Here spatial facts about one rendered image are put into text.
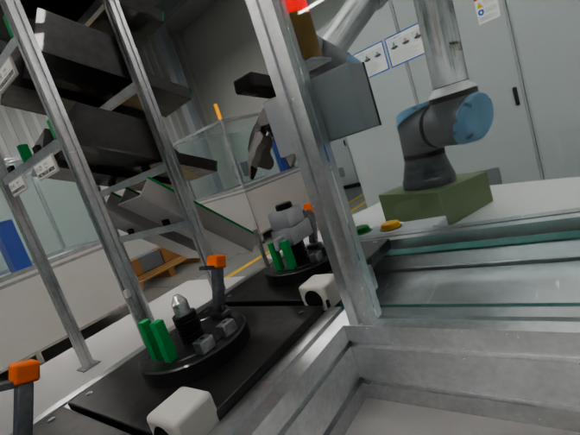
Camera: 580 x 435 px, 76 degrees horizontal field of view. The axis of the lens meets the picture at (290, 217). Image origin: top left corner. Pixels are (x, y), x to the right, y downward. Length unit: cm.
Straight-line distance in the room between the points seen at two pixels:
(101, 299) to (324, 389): 430
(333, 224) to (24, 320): 417
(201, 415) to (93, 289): 428
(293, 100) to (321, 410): 32
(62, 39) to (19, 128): 885
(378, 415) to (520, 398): 15
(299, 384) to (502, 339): 20
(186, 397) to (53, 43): 62
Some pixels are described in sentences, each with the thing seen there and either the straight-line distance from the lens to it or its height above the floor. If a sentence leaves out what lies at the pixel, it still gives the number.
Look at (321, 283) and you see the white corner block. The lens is 53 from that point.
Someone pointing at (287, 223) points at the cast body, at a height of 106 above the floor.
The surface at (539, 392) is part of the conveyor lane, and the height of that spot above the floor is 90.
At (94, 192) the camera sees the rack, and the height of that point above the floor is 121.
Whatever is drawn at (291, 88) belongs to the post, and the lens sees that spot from 41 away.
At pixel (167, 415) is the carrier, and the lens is 39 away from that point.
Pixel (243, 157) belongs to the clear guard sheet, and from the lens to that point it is 599.
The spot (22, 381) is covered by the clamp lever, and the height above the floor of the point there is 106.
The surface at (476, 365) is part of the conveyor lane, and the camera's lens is 43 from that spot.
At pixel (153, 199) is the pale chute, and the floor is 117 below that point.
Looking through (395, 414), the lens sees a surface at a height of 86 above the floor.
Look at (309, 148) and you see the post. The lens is 40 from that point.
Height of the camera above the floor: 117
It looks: 9 degrees down
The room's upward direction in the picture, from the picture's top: 18 degrees counter-clockwise
